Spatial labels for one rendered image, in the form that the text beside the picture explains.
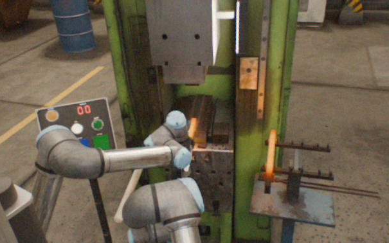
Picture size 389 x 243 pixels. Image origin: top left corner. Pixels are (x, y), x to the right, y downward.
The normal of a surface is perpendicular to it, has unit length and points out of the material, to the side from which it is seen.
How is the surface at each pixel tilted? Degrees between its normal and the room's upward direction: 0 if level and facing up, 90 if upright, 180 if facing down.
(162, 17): 90
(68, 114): 60
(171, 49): 90
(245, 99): 90
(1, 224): 90
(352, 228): 0
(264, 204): 0
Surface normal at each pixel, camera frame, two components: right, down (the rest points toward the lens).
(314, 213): -0.04, -0.86
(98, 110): 0.25, -0.01
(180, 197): 0.11, -0.40
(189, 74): -0.12, 0.52
